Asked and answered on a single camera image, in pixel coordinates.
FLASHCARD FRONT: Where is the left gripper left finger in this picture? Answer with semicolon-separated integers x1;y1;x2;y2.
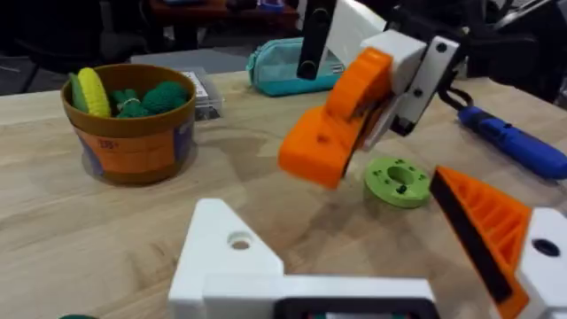
167;198;285;319

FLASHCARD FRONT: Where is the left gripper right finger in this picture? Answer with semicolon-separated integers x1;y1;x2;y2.
429;165;567;319

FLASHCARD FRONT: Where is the orange ribbed wedge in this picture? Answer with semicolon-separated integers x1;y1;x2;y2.
276;105;369;191

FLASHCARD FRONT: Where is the blue electric screwdriver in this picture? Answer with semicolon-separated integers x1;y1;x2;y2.
456;105;567;181

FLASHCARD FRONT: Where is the black wrist plate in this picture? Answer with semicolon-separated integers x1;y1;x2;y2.
295;0;338;82

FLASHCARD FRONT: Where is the green disc with holes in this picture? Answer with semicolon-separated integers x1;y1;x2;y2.
363;156;432;210

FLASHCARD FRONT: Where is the teal zip bag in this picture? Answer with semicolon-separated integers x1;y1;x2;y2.
245;36;347;98

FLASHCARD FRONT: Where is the brown tub with knitted toys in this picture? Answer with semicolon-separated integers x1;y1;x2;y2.
60;63;198;187

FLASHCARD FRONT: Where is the clear plastic box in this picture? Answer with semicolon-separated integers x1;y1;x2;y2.
179;66;225;122

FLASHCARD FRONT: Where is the grey flat board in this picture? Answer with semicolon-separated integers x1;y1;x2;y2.
129;47;250;75

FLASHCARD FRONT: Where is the black office chair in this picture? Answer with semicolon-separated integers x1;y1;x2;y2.
0;0;150;88

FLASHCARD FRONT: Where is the black cord loop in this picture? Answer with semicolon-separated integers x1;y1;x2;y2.
437;82;476;113

